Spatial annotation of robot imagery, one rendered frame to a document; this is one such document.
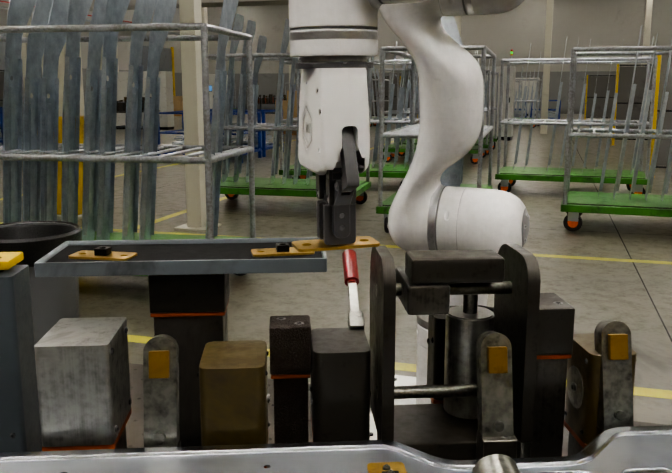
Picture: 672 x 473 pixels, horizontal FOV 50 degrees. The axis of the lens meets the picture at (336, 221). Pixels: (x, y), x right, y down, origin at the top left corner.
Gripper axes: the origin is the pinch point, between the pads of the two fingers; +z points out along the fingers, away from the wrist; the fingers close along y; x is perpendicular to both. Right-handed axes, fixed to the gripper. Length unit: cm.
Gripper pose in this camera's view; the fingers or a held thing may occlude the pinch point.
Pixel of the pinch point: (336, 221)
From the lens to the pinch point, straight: 72.8
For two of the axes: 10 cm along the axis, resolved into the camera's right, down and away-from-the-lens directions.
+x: 9.6, -0.7, 2.6
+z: 0.1, 9.8, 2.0
